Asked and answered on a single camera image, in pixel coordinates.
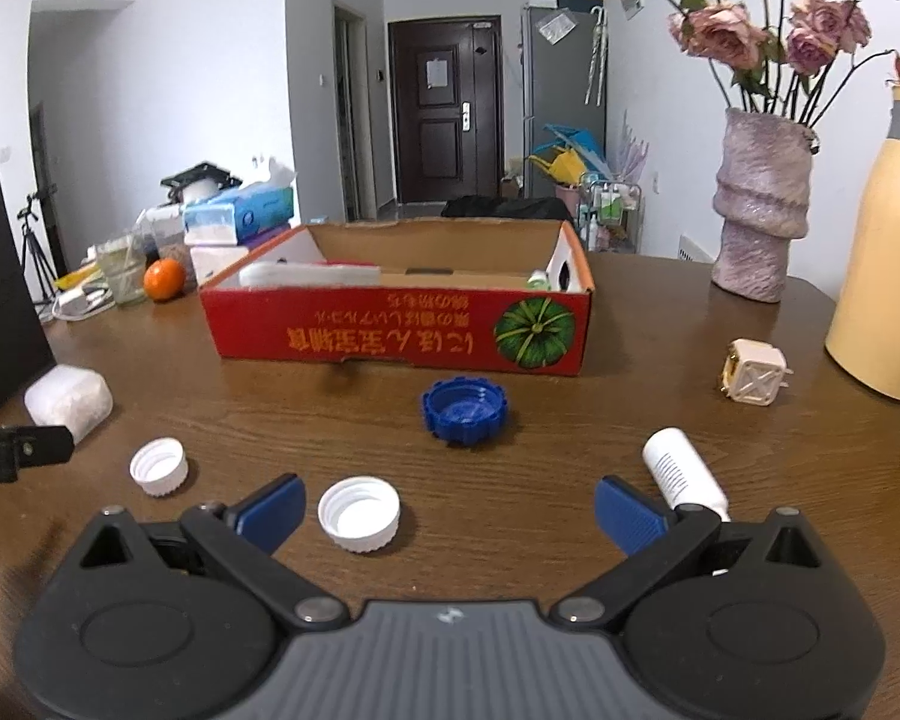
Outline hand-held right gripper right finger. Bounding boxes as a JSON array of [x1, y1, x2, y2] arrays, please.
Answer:
[[551, 475, 833, 629]]

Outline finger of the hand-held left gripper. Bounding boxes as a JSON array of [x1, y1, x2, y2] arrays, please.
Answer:
[[15, 425, 76, 466]]

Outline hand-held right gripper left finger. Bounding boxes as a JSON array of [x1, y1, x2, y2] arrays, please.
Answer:
[[67, 472, 350, 629]]

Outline translucent white case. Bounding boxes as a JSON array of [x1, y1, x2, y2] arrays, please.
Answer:
[[24, 364, 113, 443]]

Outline white spray bottle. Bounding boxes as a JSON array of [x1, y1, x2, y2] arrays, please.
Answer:
[[642, 427, 731, 524]]

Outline white bottle cap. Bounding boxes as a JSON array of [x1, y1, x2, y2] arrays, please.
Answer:
[[317, 475, 402, 554], [130, 437, 190, 497]]

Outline beige power plug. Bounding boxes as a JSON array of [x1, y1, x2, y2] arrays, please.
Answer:
[[720, 340, 794, 404]]

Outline blue bottle cap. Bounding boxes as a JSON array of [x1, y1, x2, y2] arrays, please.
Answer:
[[421, 377, 509, 445]]

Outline red cardboard box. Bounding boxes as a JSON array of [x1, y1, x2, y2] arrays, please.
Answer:
[[199, 217, 596, 377]]

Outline black paper bag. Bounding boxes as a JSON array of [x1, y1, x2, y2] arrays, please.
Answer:
[[0, 130, 56, 425]]

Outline yellow packet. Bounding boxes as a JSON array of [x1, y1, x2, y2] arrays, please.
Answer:
[[54, 264, 106, 292]]

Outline clear drinking glass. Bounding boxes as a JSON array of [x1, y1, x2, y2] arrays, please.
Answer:
[[96, 236, 149, 307]]

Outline orange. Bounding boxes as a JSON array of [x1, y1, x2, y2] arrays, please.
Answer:
[[143, 258, 186, 303]]

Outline clear food container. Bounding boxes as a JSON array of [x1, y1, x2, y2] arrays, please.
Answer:
[[136, 204, 190, 271]]

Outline blue tissue pack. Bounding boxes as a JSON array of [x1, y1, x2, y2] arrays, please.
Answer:
[[183, 161, 299, 246]]

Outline white rolling cart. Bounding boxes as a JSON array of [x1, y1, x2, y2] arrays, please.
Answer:
[[576, 172, 644, 254]]

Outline black folding stand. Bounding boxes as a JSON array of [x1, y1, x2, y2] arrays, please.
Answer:
[[160, 163, 242, 190]]

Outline pink stone vase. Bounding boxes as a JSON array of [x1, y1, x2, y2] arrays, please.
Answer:
[[711, 106, 821, 305]]

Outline yellow bag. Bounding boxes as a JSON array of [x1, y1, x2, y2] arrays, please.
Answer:
[[529, 150, 593, 185]]

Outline yellow thermos jug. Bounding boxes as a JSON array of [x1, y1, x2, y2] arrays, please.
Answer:
[[825, 84, 900, 404]]

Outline purple dried flowers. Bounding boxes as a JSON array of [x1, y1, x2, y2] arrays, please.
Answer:
[[619, 112, 653, 181]]

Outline blue bag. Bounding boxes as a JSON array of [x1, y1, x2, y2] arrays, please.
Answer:
[[544, 124, 612, 173]]

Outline dark brown entrance door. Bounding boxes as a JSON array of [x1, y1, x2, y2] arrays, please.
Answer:
[[387, 13, 505, 205]]

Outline grey refrigerator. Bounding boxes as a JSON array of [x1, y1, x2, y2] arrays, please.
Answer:
[[521, 1, 608, 170]]

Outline clear folded umbrella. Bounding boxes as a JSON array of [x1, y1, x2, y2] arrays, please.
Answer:
[[583, 6, 612, 107]]

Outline clear plastic bag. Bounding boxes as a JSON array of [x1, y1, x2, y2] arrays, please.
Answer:
[[536, 11, 577, 43]]

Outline dried pink roses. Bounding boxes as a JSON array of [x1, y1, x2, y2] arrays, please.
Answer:
[[544, 0, 900, 125]]

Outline white charger cable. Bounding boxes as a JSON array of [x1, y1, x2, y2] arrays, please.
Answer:
[[54, 281, 115, 321]]

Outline black camera tripod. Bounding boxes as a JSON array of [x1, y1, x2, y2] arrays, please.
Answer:
[[16, 193, 58, 302]]

